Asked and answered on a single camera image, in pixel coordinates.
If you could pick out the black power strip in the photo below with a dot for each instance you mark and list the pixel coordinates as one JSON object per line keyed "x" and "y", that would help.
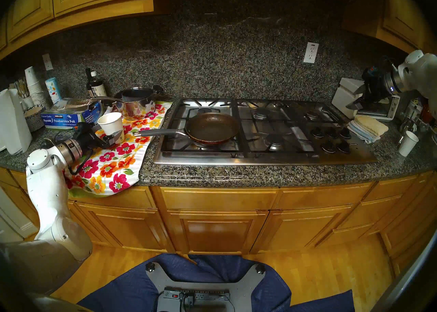
{"x": 205, "y": 295}

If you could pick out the dark glass bottle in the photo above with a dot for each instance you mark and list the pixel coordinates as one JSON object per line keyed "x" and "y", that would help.
{"x": 88, "y": 82}

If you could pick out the stainless steel gas cooktop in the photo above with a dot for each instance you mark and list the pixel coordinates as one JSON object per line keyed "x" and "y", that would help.
{"x": 266, "y": 159}

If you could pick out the white paper cup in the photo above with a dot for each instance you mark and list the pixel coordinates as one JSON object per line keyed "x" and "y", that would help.
{"x": 111, "y": 122}
{"x": 408, "y": 144}

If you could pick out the stack of paper cups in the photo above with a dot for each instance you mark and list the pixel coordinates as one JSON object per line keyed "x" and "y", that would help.
{"x": 34, "y": 85}

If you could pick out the wooden chopsticks bundle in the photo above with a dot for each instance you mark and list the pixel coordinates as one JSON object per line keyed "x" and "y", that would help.
{"x": 22, "y": 88}

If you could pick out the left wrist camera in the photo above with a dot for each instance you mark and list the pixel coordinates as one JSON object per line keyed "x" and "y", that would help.
{"x": 82, "y": 127}

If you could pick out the woven basket bowl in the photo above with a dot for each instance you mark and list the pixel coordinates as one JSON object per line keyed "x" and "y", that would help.
{"x": 34, "y": 120}

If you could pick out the white toaster oven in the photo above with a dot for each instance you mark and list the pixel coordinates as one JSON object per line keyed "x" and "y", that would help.
{"x": 344, "y": 96}

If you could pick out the blue moving blanket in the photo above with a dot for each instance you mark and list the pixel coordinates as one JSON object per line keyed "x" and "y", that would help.
{"x": 129, "y": 287}

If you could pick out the blue foil box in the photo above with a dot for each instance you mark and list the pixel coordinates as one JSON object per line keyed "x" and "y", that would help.
{"x": 65, "y": 116}

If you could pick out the leaf patterned cup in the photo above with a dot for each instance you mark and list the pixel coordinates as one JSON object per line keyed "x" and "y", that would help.
{"x": 53, "y": 91}

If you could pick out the white light switch plate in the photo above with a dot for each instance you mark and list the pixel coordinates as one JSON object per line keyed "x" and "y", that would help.
{"x": 47, "y": 62}

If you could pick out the yellow folded towel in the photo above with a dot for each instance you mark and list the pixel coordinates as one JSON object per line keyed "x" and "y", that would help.
{"x": 372, "y": 125}

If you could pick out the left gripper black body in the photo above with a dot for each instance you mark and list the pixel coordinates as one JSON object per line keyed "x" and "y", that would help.
{"x": 89, "y": 140}

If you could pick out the labelled bottle white cap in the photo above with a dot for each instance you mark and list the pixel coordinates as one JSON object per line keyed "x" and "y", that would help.
{"x": 98, "y": 89}

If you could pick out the red bottle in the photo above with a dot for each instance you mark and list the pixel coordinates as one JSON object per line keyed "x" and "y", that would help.
{"x": 427, "y": 113}

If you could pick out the red nonstick frying pan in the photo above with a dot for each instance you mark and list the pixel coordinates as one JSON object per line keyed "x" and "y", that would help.
{"x": 211, "y": 128}

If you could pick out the floral kitchen towel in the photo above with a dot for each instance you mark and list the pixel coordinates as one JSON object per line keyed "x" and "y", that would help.
{"x": 116, "y": 167}

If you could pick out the white wall outlet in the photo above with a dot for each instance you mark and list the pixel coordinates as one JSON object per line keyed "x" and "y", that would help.
{"x": 311, "y": 52}

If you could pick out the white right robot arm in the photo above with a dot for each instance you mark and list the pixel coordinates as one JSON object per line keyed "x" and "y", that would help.
{"x": 418, "y": 72}

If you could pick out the black cast iron grate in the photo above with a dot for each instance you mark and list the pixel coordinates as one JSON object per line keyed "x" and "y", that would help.
{"x": 235, "y": 123}
{"x": 327, "y": 116}
{"x": 245, "y": 144}

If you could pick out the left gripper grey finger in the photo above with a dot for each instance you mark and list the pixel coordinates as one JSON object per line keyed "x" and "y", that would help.
{"x": 113, "y": 138}

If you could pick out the white utensil mug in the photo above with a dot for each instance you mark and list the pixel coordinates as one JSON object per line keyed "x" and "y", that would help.
{"x": 28, "y": 103}

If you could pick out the blue striped folded towel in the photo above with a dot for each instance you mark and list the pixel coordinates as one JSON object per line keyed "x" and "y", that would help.
{"x": 360, "y": 133}

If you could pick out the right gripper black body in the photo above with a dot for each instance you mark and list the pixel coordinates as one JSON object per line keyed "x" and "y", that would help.
{"x": 375, "y": 87}

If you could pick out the white paper towel roll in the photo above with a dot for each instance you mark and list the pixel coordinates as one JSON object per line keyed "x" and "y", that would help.
{"x": 15, "y": 123}

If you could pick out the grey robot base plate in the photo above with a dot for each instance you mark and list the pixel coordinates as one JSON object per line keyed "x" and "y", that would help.
{"x": 205, "y": 282}

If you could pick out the stainless steel saucepan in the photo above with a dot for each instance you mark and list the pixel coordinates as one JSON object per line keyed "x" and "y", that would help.
{"x": 136, "y": 104}

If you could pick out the wooden base cabinet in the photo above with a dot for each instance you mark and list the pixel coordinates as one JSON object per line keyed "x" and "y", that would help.
{"x": 218, "y": 219}

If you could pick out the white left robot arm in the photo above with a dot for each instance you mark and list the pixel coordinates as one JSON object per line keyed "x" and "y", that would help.
{"x": 47, "y": 195}

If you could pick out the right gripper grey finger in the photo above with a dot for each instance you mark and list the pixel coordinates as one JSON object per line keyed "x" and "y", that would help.
{"x": 361, "y": 90}
{"x": 356, "y": 104}

